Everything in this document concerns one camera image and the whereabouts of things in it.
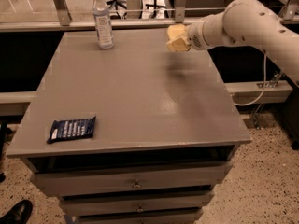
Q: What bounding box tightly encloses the metal railing frame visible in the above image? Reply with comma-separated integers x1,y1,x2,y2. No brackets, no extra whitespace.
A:
0,0,298,32

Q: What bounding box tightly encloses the white cable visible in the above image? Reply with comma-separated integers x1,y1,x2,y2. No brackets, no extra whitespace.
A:
234,49,269,107

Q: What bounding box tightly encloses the yellow sponge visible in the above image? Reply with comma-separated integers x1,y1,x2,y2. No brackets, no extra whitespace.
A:
167,36,191,52

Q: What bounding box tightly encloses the grey drawer cabinet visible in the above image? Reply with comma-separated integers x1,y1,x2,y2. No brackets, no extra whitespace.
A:
7,29,250,224

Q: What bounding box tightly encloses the blue rxbar wrapper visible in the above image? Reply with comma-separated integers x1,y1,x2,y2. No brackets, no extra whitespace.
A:
47,117,96,144

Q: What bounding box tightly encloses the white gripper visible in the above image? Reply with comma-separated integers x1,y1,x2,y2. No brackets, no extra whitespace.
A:
167,19,212,50

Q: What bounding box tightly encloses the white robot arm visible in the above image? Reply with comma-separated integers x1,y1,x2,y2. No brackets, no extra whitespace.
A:
166,0,299,83

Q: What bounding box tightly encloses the clear plastic water bottle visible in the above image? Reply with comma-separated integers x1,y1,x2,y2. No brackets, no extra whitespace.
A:
93,0,114,49

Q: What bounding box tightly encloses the black shoe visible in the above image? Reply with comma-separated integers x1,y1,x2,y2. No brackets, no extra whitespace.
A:
0,200,33,224

